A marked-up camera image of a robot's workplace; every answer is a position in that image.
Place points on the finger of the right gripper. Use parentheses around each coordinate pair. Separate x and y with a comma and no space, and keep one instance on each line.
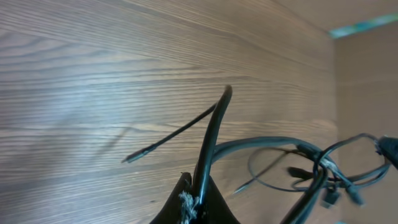
(389,148)

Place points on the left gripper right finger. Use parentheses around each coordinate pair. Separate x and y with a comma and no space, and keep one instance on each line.
(216,210)

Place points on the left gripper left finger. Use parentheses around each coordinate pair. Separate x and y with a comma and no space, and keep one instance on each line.
(171,212)

